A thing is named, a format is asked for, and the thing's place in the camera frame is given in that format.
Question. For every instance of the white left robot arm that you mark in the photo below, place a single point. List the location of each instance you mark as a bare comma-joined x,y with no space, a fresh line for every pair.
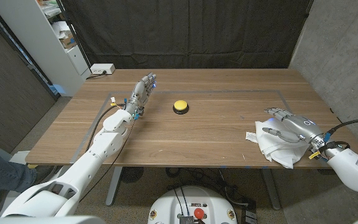
85,168

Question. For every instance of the yellow push button black base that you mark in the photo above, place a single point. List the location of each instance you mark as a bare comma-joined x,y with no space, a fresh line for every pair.
181,105

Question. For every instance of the white cloth napkin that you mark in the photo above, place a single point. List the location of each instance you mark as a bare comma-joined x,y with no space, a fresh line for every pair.
275,152

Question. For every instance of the white power strip box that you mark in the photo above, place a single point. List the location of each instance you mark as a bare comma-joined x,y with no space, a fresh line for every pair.
102,68

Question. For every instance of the black round floor fan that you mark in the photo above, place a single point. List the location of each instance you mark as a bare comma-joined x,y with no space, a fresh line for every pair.
131,174

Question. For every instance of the red emergency stop button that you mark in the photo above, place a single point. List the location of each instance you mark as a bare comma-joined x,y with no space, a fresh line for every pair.
199,213

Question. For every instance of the cardboard box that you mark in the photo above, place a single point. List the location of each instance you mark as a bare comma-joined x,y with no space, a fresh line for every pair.
68,40

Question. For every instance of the black power brick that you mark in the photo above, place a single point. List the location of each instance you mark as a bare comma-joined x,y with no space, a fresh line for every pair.
249,216

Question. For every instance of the dark wooden door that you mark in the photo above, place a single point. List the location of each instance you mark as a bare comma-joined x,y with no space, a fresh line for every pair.
8,102

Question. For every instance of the white shelf cabinet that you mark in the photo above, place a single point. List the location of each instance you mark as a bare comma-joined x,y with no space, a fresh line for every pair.
36,40

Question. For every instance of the grey metal table leg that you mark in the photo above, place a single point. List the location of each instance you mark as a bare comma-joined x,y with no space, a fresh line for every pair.
113,186
270,189

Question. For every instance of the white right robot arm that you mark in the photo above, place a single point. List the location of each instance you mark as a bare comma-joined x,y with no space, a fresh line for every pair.
350,169

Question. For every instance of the white robot torso base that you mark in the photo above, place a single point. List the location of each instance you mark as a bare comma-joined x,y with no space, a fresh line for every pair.
169,205

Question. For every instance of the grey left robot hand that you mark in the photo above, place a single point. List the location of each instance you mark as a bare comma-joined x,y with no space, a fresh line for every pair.
140,93

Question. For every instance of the black curtain backdrop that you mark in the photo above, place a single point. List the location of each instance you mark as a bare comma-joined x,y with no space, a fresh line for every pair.
182,31

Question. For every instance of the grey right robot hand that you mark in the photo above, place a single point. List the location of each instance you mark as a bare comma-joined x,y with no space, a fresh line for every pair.
303,126

